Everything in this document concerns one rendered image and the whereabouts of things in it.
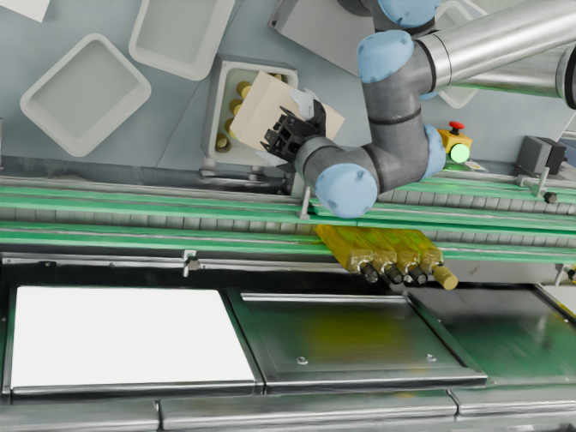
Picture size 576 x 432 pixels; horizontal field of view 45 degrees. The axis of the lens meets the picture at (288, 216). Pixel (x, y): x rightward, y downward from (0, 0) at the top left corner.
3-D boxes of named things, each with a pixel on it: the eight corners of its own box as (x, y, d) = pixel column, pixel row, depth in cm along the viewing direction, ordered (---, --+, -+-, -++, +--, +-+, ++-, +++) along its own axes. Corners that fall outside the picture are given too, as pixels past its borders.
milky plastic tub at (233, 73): (200, 148, 160) (207, 161, 153) (214, 51, 152) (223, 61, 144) (271, 155, 166) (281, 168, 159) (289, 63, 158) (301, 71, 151)
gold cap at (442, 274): (449, 276, 151) (459, 286, 147) (435, 283, 150) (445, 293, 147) (447, 263, 149) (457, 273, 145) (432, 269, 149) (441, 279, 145)
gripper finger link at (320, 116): (319, 93, 118) (318, 132, 113) (326, 97, 119) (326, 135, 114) (303, 109, 121) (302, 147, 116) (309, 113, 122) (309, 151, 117)
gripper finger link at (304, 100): (294, 67, 120) (292, 106, 115) (321, 82, 123) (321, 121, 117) (284, 78, 122) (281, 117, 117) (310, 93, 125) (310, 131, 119)
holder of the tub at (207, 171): (196, 170, 163) (203, 182, 156) (214, 52, 152) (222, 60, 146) (266, 175, 169) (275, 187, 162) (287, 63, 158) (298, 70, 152)
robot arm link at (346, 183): (388, 210, 97) (333, 231, 96) (358, 181, 107) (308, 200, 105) (379, 160, 93) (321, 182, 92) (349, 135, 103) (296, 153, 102)
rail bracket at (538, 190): (512, 183, 176) (544, 204, 165) (520, 156, 174) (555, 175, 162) (525, 184, 178) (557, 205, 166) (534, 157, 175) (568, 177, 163)
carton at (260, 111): (260, 69, 126) (272, 80, 119) (330, 107, 133) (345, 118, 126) (229, 128, 128) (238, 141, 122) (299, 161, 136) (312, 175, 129)
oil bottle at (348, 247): (315, 233, 164) (349, 277, 146) (320, 211, 162) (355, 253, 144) (336, 234, 166) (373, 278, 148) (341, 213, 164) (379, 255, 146)
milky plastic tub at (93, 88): (15, 93, 145) (13, 105, 137) (93, 20, 143) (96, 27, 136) (77, 149, 153) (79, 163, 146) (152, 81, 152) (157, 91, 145)
